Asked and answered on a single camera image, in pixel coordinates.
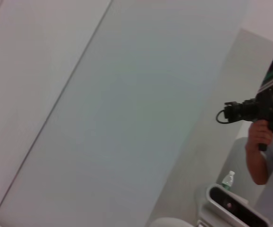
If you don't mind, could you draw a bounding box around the person's bare hand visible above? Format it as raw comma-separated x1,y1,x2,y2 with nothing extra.
247,120,273,149

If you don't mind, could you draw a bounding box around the black teleoperation handle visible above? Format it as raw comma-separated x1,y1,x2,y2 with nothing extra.
223,72,273,152

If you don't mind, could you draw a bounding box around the person's bare forearm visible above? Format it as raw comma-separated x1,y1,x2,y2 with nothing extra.
245,143,273,186

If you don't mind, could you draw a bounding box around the clear plastic water bottle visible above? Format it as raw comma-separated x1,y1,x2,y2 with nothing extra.
221,170,236,192

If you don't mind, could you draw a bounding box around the black looped handle cable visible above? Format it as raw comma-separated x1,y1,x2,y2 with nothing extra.
216,110,230,125

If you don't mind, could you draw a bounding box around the silver head camera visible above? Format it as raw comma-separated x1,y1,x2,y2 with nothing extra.
206,184,271,227

